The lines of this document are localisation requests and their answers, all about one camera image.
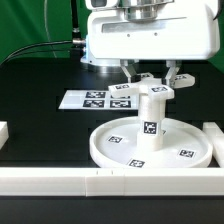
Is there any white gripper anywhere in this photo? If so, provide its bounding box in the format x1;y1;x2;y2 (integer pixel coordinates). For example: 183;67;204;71
87;0;221;85

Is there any white cross-shaped table base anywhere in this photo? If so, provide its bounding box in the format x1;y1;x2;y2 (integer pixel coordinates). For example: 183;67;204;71
108;74;195;100

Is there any white round table top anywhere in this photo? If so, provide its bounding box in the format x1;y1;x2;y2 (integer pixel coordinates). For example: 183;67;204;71
89;116;213;168

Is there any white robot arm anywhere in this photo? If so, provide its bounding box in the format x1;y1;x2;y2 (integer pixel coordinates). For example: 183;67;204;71
81;0;223;88

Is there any white marker tag plate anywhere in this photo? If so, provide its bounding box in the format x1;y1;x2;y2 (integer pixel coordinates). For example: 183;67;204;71
59;90;138;110

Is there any white right barrier block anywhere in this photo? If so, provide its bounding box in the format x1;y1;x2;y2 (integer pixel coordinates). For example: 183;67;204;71
203;122;224;168

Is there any white barrier block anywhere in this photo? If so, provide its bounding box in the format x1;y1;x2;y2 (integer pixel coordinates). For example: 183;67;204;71
0;121;9;150
203;122;224;168

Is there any white left barrier block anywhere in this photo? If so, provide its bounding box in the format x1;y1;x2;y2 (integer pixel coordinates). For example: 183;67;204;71
0;121;9;150

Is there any black cable connector post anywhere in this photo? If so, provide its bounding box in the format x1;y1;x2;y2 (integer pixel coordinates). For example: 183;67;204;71
69;0;86;58

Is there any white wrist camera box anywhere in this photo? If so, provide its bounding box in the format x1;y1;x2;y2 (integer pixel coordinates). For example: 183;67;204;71
85;0;119;10

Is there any thin grey cable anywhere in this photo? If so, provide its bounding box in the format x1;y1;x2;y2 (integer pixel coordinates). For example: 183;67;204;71
43;0;58;59

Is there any black cable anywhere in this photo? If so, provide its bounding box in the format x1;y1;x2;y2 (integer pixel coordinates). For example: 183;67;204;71
0;40;75;66

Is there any white front barrier rail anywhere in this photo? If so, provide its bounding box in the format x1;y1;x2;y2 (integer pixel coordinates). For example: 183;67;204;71
0;168;224;196

